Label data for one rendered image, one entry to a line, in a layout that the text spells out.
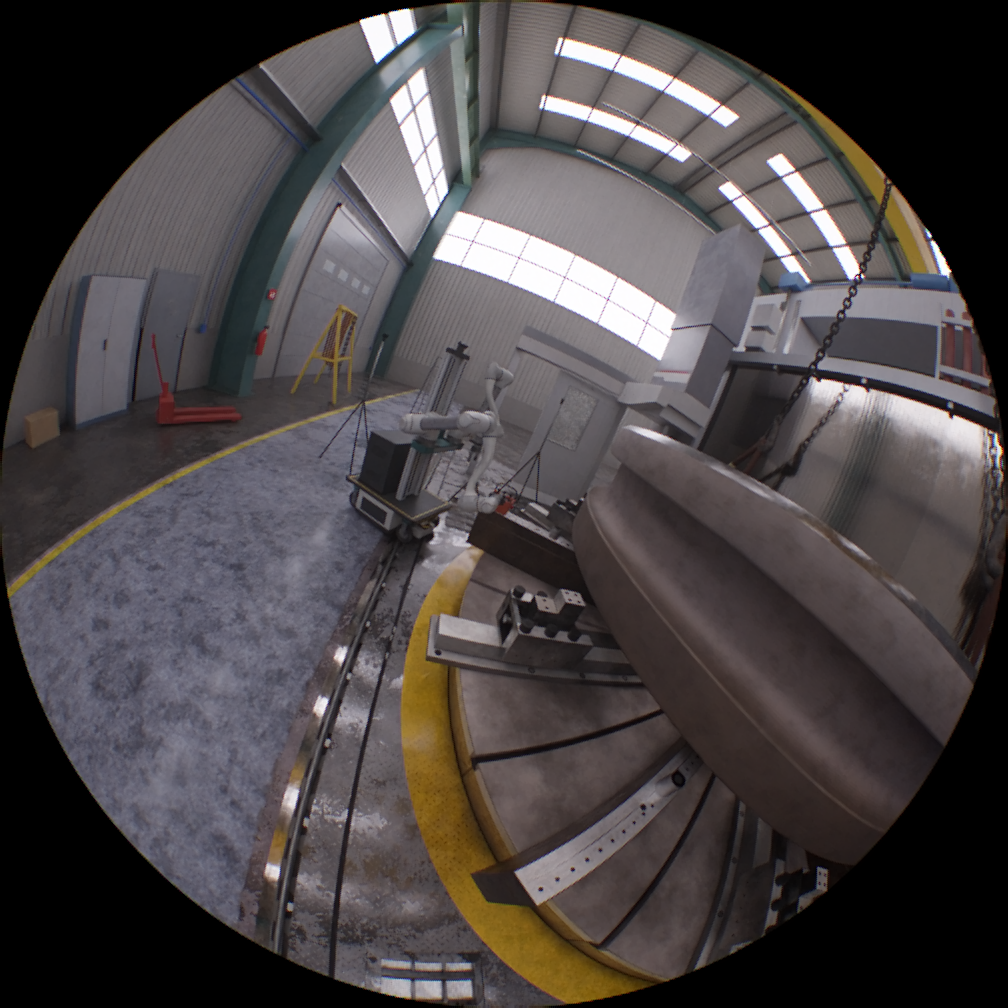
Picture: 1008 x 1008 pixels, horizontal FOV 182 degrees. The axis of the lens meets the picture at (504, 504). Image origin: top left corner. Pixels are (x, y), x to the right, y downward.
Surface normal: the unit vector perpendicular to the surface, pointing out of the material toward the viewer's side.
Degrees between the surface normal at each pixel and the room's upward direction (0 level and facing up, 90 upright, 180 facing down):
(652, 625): 90
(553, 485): 90
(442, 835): 0
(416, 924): 0
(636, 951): 0
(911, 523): 90
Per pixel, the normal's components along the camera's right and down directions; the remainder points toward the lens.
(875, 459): -0.92, -0.33
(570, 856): 0.38, -0.86
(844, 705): -0.75, -0.07
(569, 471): 0.06, 0.39
